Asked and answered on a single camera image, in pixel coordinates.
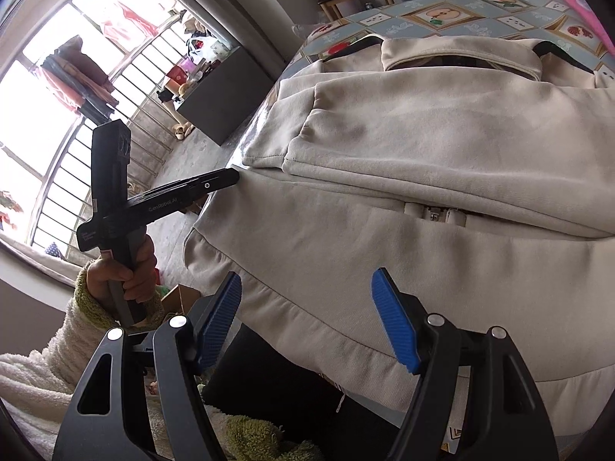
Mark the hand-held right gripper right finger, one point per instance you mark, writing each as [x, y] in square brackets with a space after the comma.
[394, 321]

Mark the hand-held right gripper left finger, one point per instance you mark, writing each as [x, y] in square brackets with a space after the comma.
[218, 321]

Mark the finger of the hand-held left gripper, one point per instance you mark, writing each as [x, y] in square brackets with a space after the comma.
[211, 183]

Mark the beige zip jacket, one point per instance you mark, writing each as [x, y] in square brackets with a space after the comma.
[384, 153]

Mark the person's left forearm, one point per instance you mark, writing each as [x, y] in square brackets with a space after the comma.
[43, 374]

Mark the person's left hand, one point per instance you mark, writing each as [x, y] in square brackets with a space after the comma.
[98, 276]

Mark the brown cardboard box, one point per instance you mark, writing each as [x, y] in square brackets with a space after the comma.
[180, 297]

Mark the metal window railing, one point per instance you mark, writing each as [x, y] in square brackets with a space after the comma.
[149, 129]

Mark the dark low cabinet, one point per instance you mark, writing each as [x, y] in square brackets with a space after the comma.
[226, 101]

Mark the hanging dark garments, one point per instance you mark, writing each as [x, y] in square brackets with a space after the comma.
[77, 77]

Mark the red gift box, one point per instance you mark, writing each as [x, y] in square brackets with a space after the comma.
[177, 74]

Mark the white plastic bag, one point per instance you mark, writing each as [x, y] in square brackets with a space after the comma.
[197, 45]

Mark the hanging red garment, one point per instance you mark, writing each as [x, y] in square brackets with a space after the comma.
[129, 21]

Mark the grey curtain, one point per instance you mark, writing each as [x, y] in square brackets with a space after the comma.
[216, 0]

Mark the fruit-print tablecloth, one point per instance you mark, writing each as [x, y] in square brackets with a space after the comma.
[456, 19]

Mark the pink floral blanket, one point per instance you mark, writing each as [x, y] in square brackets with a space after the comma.
[571, 0]

